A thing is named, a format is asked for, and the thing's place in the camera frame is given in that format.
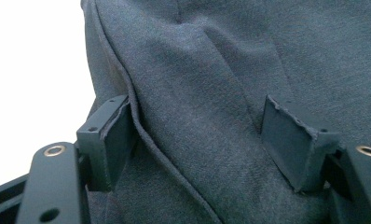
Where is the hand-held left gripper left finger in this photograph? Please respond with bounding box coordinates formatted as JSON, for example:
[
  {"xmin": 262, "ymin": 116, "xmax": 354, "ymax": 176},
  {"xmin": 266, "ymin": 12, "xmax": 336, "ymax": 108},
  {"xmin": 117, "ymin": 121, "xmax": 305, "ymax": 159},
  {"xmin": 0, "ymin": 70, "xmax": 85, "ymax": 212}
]
[{"xmin": 76, "ymin": 94, "xmax": 140, "ymax": 192}]

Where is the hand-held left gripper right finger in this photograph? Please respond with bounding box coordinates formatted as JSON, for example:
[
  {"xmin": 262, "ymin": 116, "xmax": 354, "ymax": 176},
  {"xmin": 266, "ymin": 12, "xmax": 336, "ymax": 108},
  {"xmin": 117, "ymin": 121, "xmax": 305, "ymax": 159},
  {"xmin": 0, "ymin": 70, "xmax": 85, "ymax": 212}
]
[{"xmin": 260, "ymin": 94, "xmax": 341, "ymax": 193}]

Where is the black skirt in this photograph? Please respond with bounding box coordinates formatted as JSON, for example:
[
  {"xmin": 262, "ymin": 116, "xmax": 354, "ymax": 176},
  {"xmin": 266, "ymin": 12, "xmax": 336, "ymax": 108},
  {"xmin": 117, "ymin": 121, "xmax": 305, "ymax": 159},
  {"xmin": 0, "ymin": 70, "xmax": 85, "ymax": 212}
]
[{"xmin": 80, "ymin": 0, "xmax": 371, "ymax": 224}]

